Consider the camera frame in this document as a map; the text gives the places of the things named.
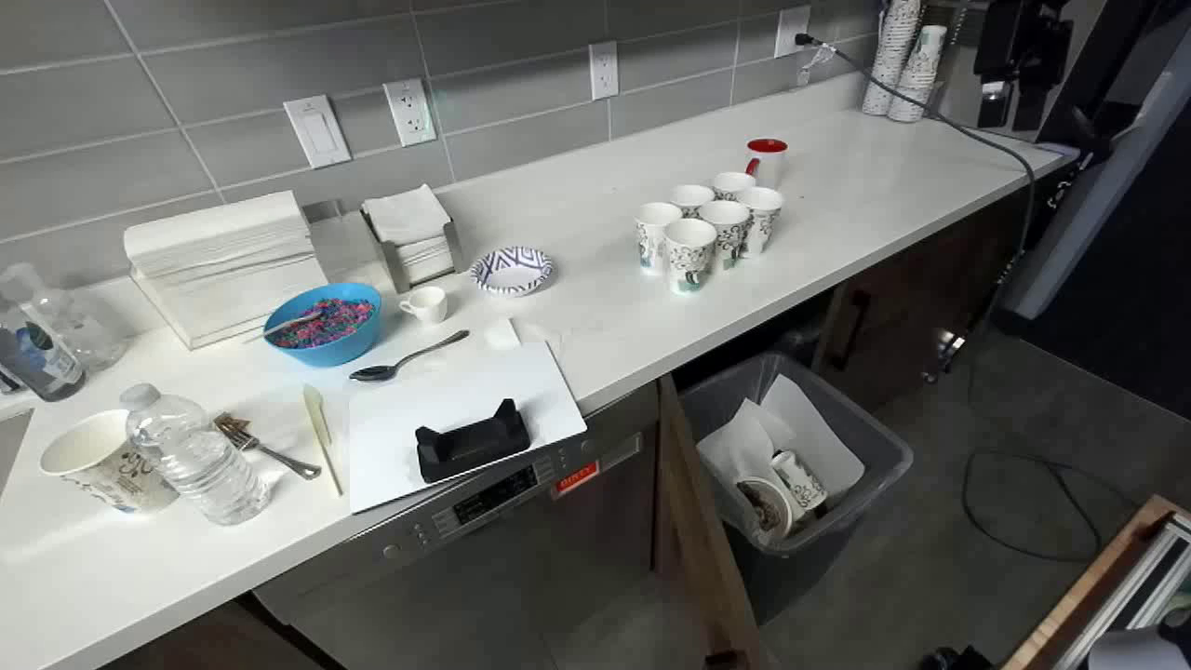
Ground white mug red interior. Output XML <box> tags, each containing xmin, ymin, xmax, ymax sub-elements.
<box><xmin>746</xmin><ymin>138</ymin><xmax>788</xmax><ymax>186</ymax></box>

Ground open cabinet door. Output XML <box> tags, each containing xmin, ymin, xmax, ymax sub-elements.
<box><xmin>654</xmin><ymin>377</ymin><xmax>768</xmax><ymax>670</ymax></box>

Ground wall outlet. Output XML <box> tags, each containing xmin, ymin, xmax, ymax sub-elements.
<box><xmin>385</xmin><ymin>77</ymin><xmax>436</xmax><ymax>145</ymax></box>

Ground wooden knife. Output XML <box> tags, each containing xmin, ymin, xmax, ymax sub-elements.
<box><xmin>300</xmin><ymin>386</ymin><xmax>346</xmax><ymax>496</ymax></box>

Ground clear water bottle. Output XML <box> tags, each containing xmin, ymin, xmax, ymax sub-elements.
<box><xmin>120</xmin><ymin>382</ymin><xmax>267</xmax><ymax>525</ymax></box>

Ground wall light switch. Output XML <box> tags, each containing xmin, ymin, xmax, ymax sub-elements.
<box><xmin>282</xmin><ymin>97</ymin><xmax>350</xmax><ymax>169</ymax></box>

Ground metal spoon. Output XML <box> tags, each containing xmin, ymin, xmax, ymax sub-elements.
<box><xmin>350</xmin><ymin>330</ymin><xmax>469</xmax><ymax>382</ymax></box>

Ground grey trash bin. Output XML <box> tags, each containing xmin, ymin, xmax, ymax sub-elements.
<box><xmin>681</xmin><ymin>352</ymin><xmax>913</xmax><ymax>620</ymax></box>

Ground patterned paper cup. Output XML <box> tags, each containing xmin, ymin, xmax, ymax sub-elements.
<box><xmin>701</xmin><ymin>202</ymin><xmax>753</xmax><ymax>268</ymax></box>
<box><xmin>737</xmin><ymin>186</ymin><xmax>784</xmax><ymax>254</ymax></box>
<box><xmin>661</xmin><ymin>221</ymin><xmax>713</xmax><ymax>294</ymax></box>
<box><xmin>635</xmin><ymin>202</ymin><xmax>681</xmax><ymax>277</ymax></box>

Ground black holder object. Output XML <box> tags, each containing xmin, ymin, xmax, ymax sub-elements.
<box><xmin>412</xmin><ymin>397</ymin><xmax>529</xmax><ymax>481</ymax></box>

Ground patterned paper bowl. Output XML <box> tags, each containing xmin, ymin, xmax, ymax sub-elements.
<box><xmin>472</xmin><ymin>246</ymin><xmax>556</xmax><ymax>299</ymax></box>

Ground metal fork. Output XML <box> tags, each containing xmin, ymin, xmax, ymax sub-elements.
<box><xmin>216</xmin><ymin>414</ymin><xmax>320</xmax><ymax>481</ymax></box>

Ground dishwasher front panel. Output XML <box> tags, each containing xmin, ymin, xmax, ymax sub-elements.
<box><xmin>258</xmin><ymin>386</ymin><xmax>660</xmax><ymax>670</ymax></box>

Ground blue bowl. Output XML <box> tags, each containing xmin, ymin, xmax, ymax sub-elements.
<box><xmin>266</xmin><ymin>284</ymin><xmax>385</xmax><ymax>367</ymax></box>

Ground stacked cups in corner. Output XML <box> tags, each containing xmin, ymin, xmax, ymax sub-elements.
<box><xmin>862</xmin><ymin>0</ymin><xmax>949</xmax><ymax>124</ymax></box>

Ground white cutting board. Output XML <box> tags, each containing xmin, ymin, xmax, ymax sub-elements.
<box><xmin>346</xmin><ymin>344</ymin><xmax>588</xmax><ymax>512</ymax></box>

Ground large paper cup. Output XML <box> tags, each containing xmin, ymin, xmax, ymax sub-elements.
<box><xmin>42</xmin><ymin>409</ymin><xmax>180</xmax><ymax>512</ymax></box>

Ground glass soap container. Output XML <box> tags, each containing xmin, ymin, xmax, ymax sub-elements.
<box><xmin>0</xmin><ymin>263</ymin><xmax>87</xmax><ymax>401</ymax></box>

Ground small white cup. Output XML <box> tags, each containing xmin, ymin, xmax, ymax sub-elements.
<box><xmin>397</xmin><ymin>288</ymin><xmax>450</xmax><ymax>325</ymax></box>

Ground napkin holder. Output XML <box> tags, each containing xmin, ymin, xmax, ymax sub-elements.
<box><xmin>360</xmin><ymin>186</ymin><xmax>455</xmax><ymax>288</ymax></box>

